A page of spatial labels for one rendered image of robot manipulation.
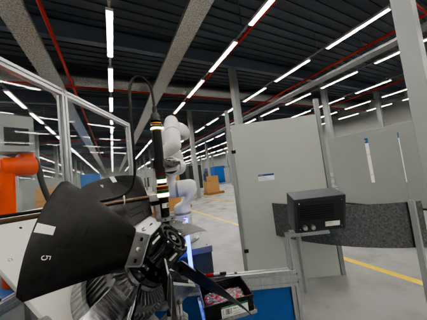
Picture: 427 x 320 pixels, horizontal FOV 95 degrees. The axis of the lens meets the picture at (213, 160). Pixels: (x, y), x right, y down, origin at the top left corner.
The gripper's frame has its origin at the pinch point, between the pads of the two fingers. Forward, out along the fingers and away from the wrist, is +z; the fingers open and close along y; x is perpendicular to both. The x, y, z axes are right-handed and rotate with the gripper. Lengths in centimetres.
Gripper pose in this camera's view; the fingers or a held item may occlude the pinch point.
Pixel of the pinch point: (159, 163)
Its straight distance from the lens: 76.9
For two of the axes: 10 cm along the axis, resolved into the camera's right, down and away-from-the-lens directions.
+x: -1.2, -9.9, 0.8
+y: -9.9, 1.2, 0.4
